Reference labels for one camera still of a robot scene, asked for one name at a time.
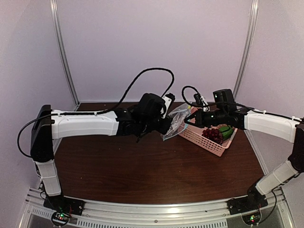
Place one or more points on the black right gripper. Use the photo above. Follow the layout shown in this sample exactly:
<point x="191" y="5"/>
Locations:
<point x="199" y="121"/>

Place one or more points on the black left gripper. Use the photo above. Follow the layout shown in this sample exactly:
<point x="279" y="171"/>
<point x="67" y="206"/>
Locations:
<point x="164" y="128"/>

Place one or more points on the clear zip top bag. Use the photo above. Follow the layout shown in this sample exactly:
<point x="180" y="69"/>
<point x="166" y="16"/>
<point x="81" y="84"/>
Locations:
<point x="178" y="125"/>

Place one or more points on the dark red grape bunch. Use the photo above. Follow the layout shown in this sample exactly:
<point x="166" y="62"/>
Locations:
<point x="213" y="134"/>

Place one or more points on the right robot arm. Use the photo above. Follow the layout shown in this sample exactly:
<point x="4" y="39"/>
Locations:
<point x="242" y="117"/>

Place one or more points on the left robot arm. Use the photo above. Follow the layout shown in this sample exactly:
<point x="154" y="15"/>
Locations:
<point x="149" y="115"/>

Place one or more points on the pink perforated plastic basket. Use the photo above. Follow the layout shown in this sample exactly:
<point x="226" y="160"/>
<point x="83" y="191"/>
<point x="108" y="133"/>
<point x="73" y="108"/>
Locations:
<point x="195" y="135"/>

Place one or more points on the green chayote squash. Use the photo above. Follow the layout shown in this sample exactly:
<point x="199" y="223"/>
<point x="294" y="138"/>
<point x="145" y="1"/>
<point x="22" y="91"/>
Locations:
<point x="226" y="132"/>

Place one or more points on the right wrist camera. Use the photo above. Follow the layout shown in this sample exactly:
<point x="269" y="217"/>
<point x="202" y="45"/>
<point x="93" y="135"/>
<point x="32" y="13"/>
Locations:
<point x="201" y="102"/>

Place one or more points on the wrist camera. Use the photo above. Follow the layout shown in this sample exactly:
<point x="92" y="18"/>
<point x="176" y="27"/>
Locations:
<point x="201" y="102"/>
<point x="168" y="100"/>

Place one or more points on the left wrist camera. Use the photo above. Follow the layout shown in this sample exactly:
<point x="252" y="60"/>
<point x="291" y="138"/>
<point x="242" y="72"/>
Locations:
<point x="168" y="100"/>

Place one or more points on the front aluminium rail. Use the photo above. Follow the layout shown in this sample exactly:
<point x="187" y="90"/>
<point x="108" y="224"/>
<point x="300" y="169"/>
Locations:
<point x="208" y="214"/>

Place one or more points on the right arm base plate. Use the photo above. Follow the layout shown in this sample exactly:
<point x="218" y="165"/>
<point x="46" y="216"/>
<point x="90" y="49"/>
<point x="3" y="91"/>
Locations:
<point x="246" y="203"/>

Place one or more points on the right aluminium frame post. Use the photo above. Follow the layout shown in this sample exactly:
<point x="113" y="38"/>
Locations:
<point x="252" y="23"/>

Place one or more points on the aluminium frame post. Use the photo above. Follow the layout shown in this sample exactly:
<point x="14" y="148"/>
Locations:
<point x="252" y="23"/>
<point x="62" y="51"/>

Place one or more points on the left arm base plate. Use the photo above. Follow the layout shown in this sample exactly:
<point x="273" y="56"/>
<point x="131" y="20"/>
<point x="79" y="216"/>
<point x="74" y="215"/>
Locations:
<point x="64" y="204"/>

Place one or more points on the left aluminium frame post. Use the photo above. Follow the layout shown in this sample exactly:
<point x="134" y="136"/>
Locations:
<point x="62" y="51"/>

